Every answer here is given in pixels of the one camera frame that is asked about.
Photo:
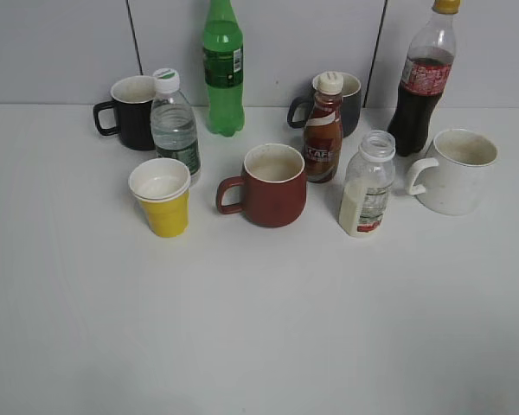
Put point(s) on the clear water bottle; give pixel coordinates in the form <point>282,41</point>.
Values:
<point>173,126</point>

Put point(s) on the white ceramic mug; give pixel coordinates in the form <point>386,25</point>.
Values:
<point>452,176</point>

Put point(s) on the clear milk bottle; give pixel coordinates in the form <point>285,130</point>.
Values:
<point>368,180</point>

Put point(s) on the yellow paper cup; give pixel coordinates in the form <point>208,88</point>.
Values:
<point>161,187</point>

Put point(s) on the cola bottle yellow cap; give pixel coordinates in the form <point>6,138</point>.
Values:
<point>427,67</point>

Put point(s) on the brown coffee bottle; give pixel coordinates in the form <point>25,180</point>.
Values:
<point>323,133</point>

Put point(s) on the black mug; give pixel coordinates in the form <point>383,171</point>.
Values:
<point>131,100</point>

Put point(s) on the green soda bottle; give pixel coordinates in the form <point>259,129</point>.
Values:
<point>223,62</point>

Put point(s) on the dark grey mug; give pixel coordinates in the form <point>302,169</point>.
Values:
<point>350,107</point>

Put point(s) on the red ceramic mug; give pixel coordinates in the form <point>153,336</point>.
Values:
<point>271,189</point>

